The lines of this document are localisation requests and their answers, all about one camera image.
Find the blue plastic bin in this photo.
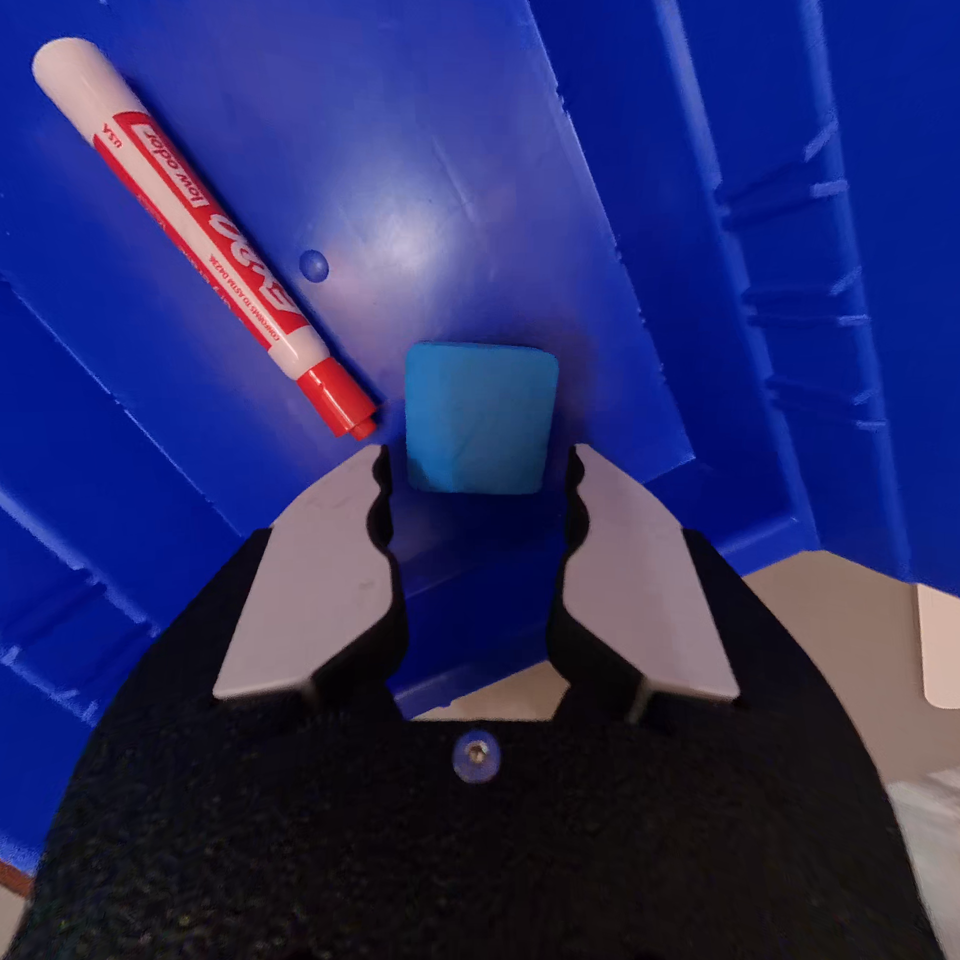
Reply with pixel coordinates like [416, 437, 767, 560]
[0, 0, 960, 875]

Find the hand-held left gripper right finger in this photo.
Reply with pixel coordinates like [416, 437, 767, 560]
[546, 442, 742, 726]

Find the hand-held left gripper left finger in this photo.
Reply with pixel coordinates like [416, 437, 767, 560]
[212, 444, 412, 710]

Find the white whiteboard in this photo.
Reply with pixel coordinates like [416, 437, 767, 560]
[915, 583, 960, 710]

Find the blue whiteboard eraser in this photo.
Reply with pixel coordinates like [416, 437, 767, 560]
[403, 341, 560, 496]

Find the red whiteboard marker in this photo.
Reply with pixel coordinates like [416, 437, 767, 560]
[31, 37, 331, 384]

